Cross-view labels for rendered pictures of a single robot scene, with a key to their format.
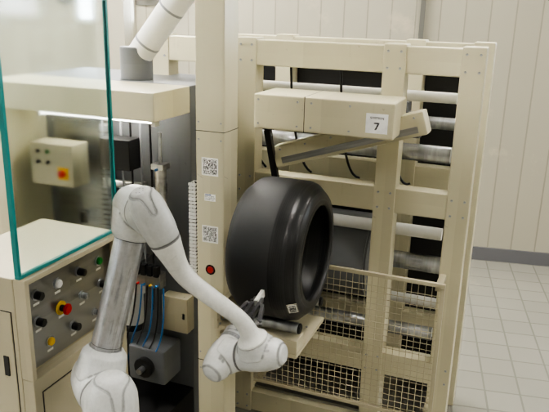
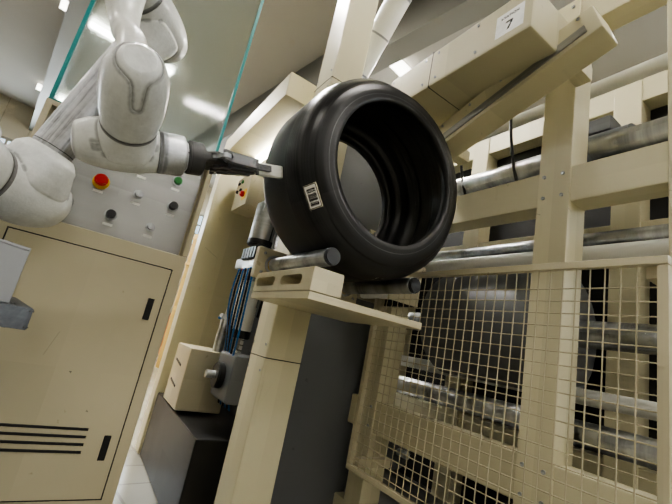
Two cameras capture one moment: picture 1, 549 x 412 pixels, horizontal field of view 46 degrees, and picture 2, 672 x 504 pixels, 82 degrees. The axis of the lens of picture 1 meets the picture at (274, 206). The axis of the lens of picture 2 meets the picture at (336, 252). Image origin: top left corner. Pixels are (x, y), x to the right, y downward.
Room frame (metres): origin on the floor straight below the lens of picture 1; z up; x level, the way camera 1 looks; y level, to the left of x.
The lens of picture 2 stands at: (1.66, -0.68, 0.69)
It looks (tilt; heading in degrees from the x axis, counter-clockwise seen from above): 14 degrees up; 38
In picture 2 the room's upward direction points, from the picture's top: 12 degrees clockwise
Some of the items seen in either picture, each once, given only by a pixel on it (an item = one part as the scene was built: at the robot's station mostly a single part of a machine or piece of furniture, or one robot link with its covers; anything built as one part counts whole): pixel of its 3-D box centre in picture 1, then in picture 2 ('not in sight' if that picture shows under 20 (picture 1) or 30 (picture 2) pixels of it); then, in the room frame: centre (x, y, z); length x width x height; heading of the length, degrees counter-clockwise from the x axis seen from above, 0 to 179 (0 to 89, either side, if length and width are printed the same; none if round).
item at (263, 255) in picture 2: (234, 299); (309, 277); (2.64, 0.16, 0.90); 0.40 x 0.03 x 0.10; 159
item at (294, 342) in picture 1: (259, 334); (293, 284); (2.44, 0.05, 0.84); 0.36 x 0.09 x 0.06; 69
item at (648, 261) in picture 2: (341, 336); (464, 390); (2.80, -0.34, 0.65); 0.90 x 0.02 x 0.70; 69
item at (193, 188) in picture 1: (196, 235); not in sight; (2.65, 0.33, 1.19); 0.05 x 0.04 x 0.48; 159
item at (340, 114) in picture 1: (329, 112); (469, 77); (2.81, -0.23, 1.71); 0.61 x 0.25 x 0.15; 69
